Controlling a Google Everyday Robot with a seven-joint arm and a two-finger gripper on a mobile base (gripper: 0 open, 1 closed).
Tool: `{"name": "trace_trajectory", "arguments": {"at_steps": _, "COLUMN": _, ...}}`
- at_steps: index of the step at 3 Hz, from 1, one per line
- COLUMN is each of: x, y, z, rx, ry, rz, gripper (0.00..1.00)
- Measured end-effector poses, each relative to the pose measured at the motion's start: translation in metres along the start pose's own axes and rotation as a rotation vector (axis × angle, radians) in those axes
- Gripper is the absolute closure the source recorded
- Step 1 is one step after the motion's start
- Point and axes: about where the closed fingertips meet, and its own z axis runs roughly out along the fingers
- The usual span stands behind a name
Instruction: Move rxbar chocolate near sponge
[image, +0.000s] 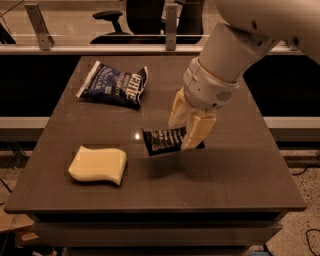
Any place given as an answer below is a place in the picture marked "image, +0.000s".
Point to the metal railing post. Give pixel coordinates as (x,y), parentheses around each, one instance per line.
(171,20)
(44,38)

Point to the left metal railing post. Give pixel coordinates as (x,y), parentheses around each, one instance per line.
(44,38)

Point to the yellow sponge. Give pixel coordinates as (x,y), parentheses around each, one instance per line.
(105,164)

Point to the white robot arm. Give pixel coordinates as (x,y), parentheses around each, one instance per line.
(250,30)

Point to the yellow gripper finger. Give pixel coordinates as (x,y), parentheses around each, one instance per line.
(197,128)
(177,115)

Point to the middle metal railing post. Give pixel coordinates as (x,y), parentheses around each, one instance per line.
(171,20)

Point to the black office chair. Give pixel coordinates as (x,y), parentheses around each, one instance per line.
(147,25)

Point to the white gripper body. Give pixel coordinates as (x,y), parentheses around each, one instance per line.
(207,87)

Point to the metal railing bar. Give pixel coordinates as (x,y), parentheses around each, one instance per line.
(101,50)

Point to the cardboard box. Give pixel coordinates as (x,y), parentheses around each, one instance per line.
(20,226)

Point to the black rxbar chocolate wrapper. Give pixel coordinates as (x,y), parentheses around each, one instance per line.
(163,141)

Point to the blue kettle chips bag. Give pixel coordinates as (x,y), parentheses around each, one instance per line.
(109,85)

